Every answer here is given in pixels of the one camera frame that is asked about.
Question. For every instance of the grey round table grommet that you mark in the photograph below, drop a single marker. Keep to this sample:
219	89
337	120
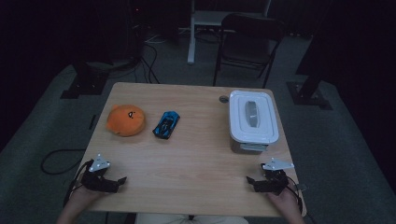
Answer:
223	99

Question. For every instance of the black stand with base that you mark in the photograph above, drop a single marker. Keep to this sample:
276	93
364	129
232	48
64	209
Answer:
85	82
308	93

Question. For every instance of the white desk frame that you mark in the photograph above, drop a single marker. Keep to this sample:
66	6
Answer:
199	25

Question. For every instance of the blue toy car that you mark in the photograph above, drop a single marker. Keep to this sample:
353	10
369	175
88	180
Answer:
166	125

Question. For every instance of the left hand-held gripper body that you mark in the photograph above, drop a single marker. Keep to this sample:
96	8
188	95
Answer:
96	179

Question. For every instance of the black floor marker strip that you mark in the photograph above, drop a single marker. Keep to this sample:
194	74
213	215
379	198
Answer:
92	122

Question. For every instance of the clear plastic storage box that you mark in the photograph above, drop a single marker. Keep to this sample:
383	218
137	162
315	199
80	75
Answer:
249	146

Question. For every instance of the grey tape piece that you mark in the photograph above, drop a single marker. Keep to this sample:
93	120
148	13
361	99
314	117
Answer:
301	187

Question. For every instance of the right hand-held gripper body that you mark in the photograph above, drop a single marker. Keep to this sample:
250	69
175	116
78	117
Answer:
274	182

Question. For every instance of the person's right hand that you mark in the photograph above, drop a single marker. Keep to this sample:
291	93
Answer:
282	201

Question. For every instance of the orange plush toy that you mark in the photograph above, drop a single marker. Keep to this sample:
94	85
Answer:
126	120

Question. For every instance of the black folding chair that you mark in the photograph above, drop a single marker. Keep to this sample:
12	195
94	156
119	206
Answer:
247	46

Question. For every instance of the person's left hand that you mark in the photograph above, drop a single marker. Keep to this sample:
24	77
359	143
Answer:
81	196

